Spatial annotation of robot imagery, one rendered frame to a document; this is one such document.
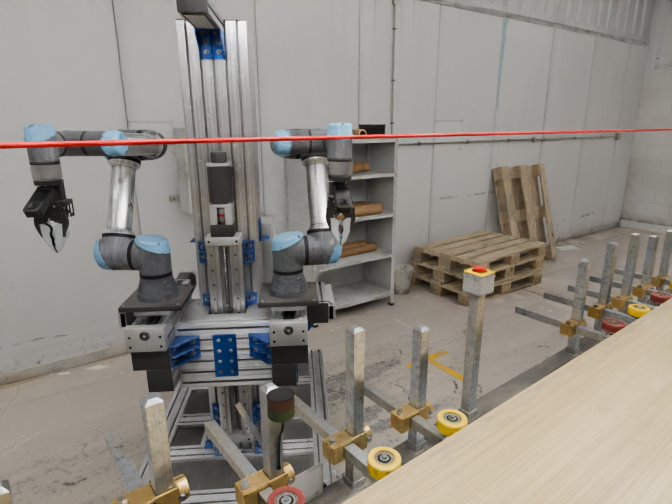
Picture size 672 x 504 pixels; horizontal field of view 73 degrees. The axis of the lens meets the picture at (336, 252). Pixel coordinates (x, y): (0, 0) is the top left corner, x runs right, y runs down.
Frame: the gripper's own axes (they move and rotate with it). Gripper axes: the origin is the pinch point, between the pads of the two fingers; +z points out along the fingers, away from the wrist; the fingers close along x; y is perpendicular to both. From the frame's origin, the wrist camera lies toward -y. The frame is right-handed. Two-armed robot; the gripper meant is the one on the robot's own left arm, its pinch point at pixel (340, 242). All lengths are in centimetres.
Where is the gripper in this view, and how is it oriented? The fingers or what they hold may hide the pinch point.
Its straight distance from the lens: 141.0
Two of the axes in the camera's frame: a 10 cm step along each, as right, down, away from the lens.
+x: -10.0, 0.3, -0.8
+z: 0.0, 9.6, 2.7
